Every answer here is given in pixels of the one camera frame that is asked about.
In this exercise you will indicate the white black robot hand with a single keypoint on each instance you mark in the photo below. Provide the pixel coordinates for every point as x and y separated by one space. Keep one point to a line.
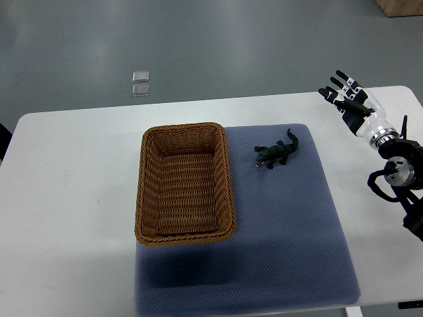
360 110

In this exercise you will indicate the dark green toy crocodile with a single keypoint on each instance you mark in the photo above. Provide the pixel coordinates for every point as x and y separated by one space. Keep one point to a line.
276 153

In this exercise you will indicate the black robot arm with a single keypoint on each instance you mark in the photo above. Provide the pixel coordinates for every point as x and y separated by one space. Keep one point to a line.
403 172

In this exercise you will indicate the brown wicker basket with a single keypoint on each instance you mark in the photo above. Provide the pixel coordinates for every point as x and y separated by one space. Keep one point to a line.
184 192

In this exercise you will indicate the brown cardboard box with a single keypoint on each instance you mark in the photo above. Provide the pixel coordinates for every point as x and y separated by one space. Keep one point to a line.
401 8

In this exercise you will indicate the blue-grey textured mat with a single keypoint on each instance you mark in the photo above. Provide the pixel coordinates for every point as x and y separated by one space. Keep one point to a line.
288 251

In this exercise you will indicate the black table control panel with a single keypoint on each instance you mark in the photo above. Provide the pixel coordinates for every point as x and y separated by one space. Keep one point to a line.
410 304

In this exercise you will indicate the white table leg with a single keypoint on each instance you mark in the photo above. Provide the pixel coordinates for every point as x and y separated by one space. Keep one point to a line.
353 311

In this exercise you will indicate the lower clear floor plate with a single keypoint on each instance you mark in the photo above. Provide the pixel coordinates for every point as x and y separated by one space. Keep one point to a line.
141 89

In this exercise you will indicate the clear floor plate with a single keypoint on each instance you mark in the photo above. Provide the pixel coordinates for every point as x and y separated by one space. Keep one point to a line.
141 89
140 76

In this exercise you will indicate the upper clear floor plate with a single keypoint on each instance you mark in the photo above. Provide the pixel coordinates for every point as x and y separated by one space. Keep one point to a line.
140 76

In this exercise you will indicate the person in dark clothing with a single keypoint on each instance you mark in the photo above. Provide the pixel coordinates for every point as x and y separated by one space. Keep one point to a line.
5 139

